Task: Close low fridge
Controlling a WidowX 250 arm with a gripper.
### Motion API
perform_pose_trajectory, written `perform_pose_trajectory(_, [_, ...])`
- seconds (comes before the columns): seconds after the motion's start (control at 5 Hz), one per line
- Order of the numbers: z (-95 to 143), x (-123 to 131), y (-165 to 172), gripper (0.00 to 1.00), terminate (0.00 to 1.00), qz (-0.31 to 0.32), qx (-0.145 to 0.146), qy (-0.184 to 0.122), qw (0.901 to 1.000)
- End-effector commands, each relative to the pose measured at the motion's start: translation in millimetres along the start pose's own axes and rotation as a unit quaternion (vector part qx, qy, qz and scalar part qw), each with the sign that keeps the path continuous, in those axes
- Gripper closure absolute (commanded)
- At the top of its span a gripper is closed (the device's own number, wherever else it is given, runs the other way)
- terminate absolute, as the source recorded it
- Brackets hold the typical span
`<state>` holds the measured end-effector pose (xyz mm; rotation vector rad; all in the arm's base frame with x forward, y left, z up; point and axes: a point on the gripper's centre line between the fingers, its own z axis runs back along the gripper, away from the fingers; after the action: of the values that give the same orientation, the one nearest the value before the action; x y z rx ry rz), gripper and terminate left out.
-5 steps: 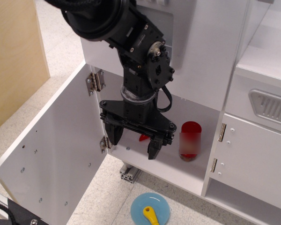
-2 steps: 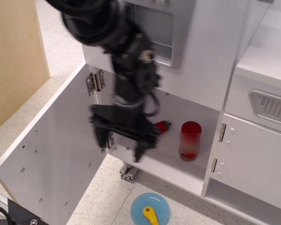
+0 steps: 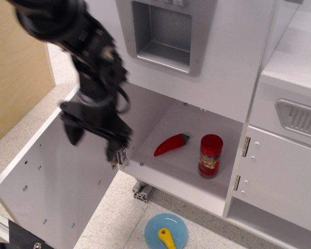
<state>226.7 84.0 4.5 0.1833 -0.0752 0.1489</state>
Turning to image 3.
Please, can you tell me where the yellow toy utensil handle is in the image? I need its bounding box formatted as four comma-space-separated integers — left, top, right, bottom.
158, 228, 176, 249

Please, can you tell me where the white toy oven cabinet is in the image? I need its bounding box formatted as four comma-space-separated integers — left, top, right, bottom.
223, 1, 311, 248

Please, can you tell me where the light plywood panel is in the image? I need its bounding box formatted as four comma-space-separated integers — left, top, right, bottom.
0, 1, 55, 140

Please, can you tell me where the light blue plate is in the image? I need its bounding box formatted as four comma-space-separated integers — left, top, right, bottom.
144, 213, 188, 248

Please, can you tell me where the white toy fridge cabinet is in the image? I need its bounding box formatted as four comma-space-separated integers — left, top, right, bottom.
88, 1, 278, 216

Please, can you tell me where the grey oven vent panel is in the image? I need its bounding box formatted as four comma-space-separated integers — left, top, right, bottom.
275, 99, 311, 137

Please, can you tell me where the brass cabinet hinge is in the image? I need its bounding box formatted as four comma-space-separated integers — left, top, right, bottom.
241, 136, 251, 157
233, 175, 241, 191

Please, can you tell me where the lower metal door hinge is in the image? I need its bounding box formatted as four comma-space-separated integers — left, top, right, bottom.
110, 147, 128, 170

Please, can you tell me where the upper brass cabinet hinge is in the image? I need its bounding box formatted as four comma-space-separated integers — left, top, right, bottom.
241, 136, 251, 157

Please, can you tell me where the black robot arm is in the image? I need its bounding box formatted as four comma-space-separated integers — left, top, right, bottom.
11, 1, 132, 163

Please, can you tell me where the red lid spice jar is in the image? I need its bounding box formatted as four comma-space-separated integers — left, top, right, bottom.
198, 134, 223, 179

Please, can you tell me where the lower brass cabinet hinge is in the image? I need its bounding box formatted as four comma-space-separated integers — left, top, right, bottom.
233, 175, 241, 191

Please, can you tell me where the aluminium extrusion foot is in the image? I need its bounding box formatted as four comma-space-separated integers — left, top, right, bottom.
132, 182, 156, 203

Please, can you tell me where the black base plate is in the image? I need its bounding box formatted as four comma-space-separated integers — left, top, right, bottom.
6, 220, 53, 249

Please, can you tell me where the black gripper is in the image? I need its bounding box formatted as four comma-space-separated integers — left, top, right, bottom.
60, 93, 132, 162

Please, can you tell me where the white fridge door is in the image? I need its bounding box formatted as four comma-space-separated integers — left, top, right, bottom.
0, 85, 119, 249

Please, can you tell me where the red toy chili pepper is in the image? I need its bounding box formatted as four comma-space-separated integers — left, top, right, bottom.
153, 133, 190, 157

